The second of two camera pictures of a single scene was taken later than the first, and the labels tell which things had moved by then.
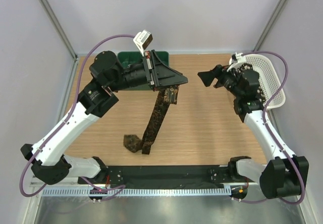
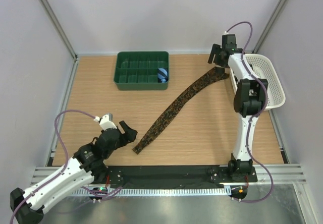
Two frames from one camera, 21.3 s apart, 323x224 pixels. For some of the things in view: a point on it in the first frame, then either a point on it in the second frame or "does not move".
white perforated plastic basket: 270,85 does not move
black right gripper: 219,72 -> 215,49
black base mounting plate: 166,176 does not move
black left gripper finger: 164,75 -> 129,134
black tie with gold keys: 134,144 -> 212,75
